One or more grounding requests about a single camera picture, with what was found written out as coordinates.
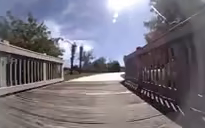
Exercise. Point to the distant row of trees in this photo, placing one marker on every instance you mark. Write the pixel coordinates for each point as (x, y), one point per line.
(103, 65)

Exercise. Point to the pale concrete path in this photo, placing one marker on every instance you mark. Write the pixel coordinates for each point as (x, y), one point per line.
(100, 77)

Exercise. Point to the bare palm trunk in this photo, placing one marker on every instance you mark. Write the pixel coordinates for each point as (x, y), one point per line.
(72, 56)
(80, 56)

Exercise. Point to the wooden plank bridge deck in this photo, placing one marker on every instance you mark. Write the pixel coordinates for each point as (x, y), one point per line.
(73, 106)

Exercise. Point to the dark wooden bridge railing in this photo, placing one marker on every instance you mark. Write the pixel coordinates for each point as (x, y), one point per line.
(170, 66)

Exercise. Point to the pale wooden bridge railing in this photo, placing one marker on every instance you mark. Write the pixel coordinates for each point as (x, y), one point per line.
(23, 71)

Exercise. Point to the large leafy tree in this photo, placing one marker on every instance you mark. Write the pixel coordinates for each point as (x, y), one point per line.
(26, 35)

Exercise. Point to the tree behind dark railing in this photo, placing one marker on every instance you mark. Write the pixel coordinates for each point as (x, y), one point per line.
(170, 13)

